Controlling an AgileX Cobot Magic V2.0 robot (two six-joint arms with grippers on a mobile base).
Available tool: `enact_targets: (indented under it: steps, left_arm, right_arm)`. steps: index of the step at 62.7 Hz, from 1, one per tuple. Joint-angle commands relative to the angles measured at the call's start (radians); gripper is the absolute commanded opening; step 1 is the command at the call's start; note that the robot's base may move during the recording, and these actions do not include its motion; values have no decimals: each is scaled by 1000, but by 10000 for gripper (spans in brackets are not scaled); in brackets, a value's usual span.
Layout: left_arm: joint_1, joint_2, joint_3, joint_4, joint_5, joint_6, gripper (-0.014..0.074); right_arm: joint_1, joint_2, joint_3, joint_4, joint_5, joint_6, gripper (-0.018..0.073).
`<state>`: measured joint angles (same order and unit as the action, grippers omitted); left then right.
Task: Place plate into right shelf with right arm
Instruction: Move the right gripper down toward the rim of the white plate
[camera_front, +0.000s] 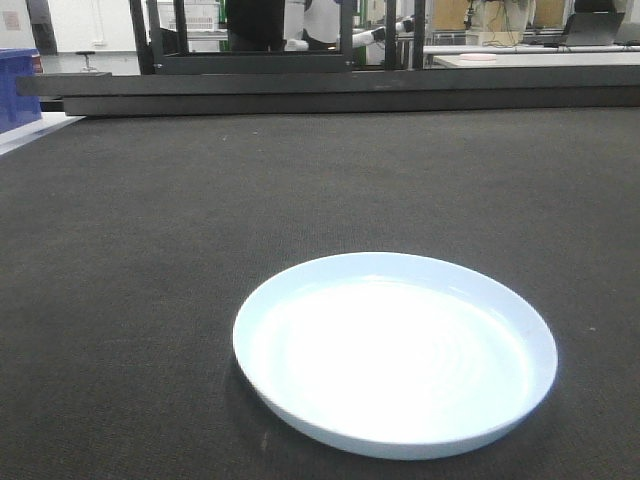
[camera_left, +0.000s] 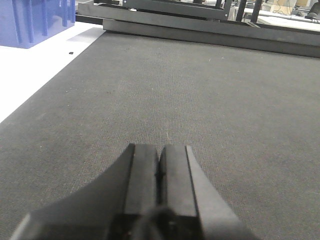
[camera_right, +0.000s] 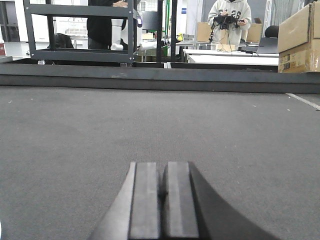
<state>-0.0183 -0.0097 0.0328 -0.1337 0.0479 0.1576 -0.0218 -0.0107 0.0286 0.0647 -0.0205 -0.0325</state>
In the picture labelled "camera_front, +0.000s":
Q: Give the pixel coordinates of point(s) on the pink plate on table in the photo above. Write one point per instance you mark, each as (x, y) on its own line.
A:
(477, 57)

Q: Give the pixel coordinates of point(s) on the white background table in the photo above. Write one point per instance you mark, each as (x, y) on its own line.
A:
(523, 56)

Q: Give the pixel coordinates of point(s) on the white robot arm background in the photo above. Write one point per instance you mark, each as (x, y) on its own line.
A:
(322, 27)

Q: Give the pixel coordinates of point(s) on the blue plastic crate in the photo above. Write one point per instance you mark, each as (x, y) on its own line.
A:
(17, 110)

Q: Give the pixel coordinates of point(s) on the light blue round plate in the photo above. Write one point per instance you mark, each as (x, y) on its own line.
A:
(394, 356)

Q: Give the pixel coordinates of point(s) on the grey laptop computer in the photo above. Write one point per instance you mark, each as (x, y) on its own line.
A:
(588, 29)

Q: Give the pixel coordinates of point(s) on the person in black clothes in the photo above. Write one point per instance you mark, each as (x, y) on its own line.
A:
(255, 25)

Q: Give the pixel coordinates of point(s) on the black metal frame rack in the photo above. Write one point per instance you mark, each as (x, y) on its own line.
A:
(166, 51)

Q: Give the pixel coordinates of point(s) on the black stool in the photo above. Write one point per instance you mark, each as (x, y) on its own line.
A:
(86, 55)

